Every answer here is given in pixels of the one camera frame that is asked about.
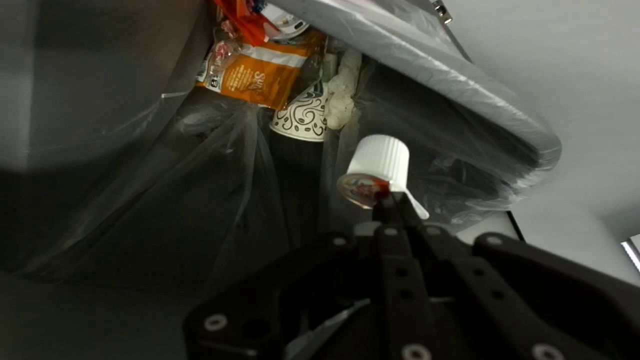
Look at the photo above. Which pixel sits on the patterned white paper wrapper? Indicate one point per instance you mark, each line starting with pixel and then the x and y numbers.
pixel 302 117

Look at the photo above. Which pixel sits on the white ribbed sauce cup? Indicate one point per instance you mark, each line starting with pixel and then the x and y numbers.
pixel 377 160

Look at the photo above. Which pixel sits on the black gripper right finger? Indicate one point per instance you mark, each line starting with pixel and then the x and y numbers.
pixel 521 301

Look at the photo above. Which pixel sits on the red snack wrapper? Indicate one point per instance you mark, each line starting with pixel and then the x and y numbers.
pixel 240 20

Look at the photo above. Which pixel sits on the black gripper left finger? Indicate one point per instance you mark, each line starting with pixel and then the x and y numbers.
pixel 320 301

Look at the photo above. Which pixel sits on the grey plastic-lined trash bin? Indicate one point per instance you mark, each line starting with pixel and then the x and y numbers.
pixel 201 172

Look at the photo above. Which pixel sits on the orange snack wrapper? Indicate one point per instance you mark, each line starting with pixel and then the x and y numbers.
pixel 256 77

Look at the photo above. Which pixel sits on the crumpled white tissue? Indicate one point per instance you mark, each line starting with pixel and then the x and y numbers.
pixel 342 91

